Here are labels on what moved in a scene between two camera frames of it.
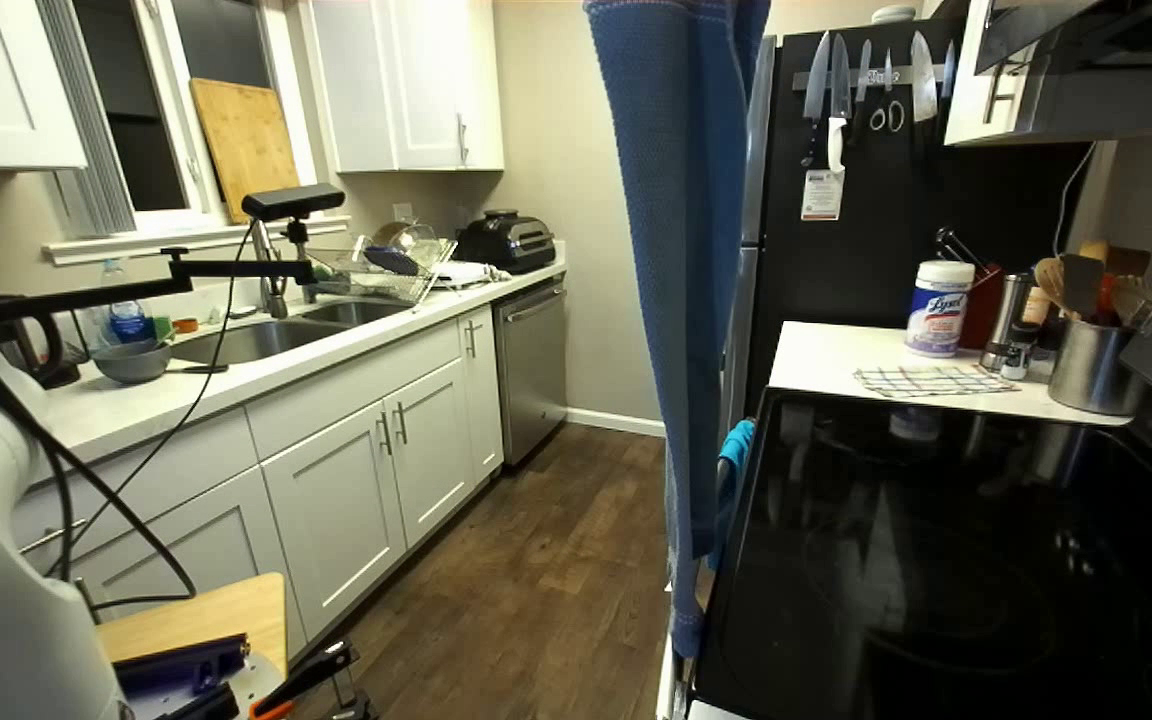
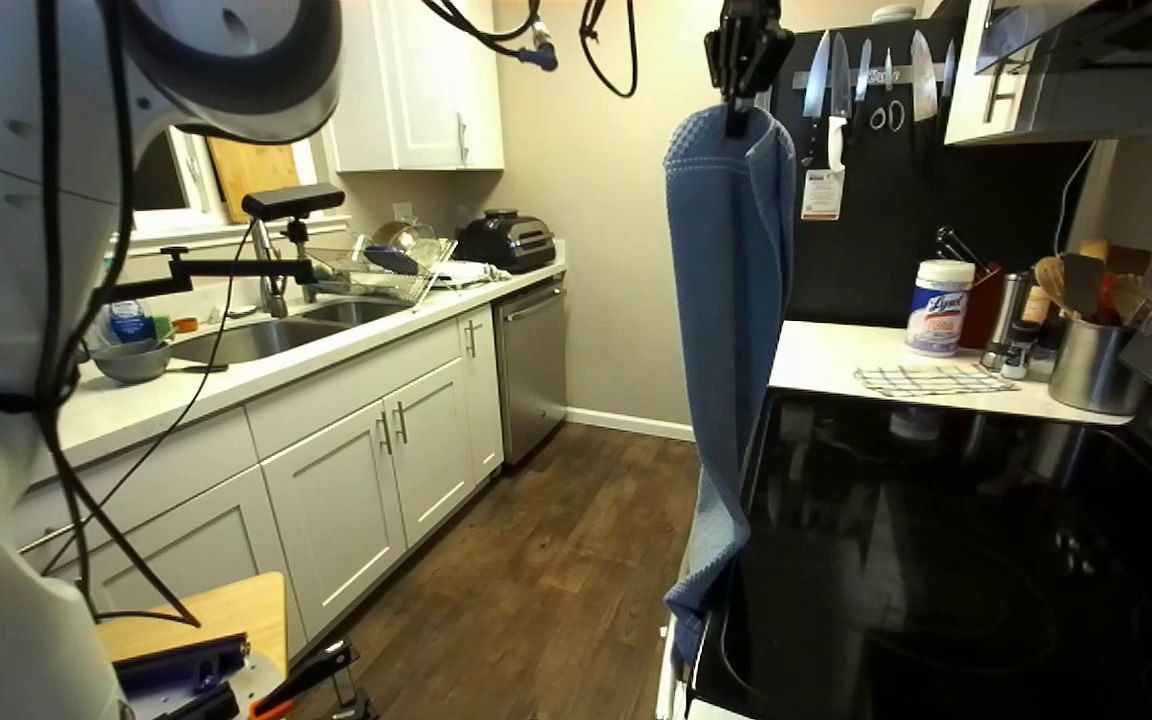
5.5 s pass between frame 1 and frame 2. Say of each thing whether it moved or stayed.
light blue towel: moved
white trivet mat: stayed
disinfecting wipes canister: stayed
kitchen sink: stayed
